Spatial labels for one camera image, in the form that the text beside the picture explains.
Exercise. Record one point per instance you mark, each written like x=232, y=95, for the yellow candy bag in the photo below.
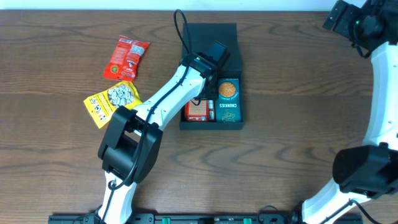
x=102, y=105

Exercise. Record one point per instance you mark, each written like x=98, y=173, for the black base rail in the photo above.
x=148, y=218

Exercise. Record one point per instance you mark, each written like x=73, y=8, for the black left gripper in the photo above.
x=212, y=83

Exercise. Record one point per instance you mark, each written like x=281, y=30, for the teal Chunkies snack box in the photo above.
x=227, y=106

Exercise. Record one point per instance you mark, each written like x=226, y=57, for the red candy bag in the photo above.
x=124, y=61

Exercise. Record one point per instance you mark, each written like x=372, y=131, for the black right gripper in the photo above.
x=337, y=16

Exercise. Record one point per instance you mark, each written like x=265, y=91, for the red orange barcode box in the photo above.
x=197, y=111

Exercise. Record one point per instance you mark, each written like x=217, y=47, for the black gift box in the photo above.
x=216, y=49

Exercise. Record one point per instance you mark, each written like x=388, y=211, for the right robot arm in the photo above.
x=369, y=171

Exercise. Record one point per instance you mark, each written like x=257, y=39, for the brown and white snack box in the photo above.
x=211, y=108

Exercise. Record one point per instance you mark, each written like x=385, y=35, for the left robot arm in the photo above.
x=132, y=139

